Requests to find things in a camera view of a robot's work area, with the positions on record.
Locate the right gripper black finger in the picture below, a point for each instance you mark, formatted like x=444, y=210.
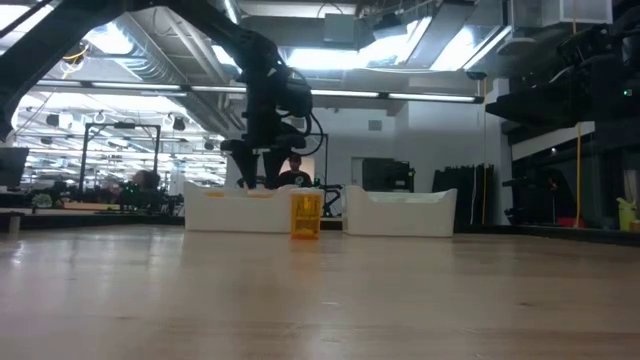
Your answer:
x=530, y=112

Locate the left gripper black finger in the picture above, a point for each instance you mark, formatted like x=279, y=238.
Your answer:
x=274, y=165
x=247, y=167

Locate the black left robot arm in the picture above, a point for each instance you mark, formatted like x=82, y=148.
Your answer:
x=55, y=45

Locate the white plastic bin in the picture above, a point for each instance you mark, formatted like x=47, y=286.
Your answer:
x=235, y=215
x=400, y=215

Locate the person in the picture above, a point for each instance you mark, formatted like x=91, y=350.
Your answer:
x=145, y=181
x=295, y=176

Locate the black robot with green lights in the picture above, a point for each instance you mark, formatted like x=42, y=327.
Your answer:
x=330, y=200

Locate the large white ceiling unit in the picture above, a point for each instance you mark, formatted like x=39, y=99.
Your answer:
x=560, y=12

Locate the black machine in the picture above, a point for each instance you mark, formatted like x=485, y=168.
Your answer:
x=540, y=197

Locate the long ceiling light bar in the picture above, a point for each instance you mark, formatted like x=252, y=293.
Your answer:
x=430, y=96

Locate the black curtain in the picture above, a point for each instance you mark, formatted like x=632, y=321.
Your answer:
x=465, y=195

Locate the black equipment cart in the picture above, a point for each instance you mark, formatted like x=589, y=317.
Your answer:
x=385, y=175

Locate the red box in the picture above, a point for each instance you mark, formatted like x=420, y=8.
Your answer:
x=570, y=221

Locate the yellow-green container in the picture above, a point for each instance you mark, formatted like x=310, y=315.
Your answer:
x=626, y=215

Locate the long wooden workbench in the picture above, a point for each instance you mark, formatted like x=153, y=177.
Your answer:
x=100, y=218

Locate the small potted plant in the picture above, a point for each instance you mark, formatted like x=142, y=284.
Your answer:
x=42, y=201

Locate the black monitor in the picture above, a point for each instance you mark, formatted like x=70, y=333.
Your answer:
x=12, y=167

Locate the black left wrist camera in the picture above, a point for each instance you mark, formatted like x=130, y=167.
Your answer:
x=297, y=97

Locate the dome security camera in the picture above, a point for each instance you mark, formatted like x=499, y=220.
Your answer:
x=476, y=75

